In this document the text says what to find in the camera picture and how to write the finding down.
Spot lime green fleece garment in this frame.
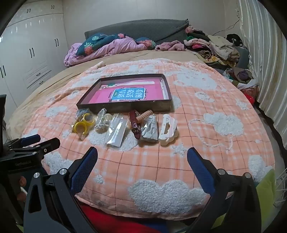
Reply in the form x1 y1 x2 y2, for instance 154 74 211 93
211 169 277 233

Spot tan bed sheet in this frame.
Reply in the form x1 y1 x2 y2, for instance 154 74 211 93
6 48 202 139

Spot thin wall cable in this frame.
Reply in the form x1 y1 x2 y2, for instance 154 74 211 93
213 19 240 36

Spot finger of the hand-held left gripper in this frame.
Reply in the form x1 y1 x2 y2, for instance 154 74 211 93
7 134 41 149
13 137 61 155

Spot dark brown shallow box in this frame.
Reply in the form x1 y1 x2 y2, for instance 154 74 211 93
76 73 173 114

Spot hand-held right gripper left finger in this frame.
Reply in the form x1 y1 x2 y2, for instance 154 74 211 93
22 147 99 233

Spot peach spiral hair tie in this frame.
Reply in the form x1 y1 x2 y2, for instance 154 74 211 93
136 109 153 123

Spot clear plastic sleeve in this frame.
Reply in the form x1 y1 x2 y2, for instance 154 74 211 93
105 113 128 148

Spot purple quilt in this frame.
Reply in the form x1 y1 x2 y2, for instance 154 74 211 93
64 36 155 68

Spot grey padded headboard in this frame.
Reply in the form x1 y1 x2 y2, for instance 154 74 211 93
84 19 190 45

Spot cream curtain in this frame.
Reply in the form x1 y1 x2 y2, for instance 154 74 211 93
238 0 287 126

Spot pink fluffy garment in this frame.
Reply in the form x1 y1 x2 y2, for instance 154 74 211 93
155 40 186 51

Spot yellow rings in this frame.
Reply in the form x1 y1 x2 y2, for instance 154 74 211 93
72 108 96 141

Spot white glossy wardrobe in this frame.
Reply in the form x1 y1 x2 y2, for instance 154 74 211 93
0 0 68 108

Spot black garment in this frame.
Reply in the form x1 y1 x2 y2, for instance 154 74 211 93
226 34 244 46

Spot white hair claw clip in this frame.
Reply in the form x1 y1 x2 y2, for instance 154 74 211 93
158 114 178 146

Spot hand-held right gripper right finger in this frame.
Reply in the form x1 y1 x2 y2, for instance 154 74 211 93
187 147 263 233

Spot clear bag of beads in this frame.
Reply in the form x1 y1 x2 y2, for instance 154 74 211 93
94 108 112 134

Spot pile of clothes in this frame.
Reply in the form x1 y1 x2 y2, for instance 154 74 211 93
183 26 258 88

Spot silver foil bag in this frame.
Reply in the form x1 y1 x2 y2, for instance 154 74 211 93
139 114 159 144

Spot teal floral pillow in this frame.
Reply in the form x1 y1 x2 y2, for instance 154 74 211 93
76 33 126 56

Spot dark red wrist watch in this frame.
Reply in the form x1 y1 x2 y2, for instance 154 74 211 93
129 110 140 140

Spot red patterned cloth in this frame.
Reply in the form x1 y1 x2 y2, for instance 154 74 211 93
243 86 258 104

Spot plain red cloth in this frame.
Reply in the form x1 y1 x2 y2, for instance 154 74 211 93
79 205 162 233

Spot person's left hand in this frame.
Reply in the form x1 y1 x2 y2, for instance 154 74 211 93
15 176 28 202

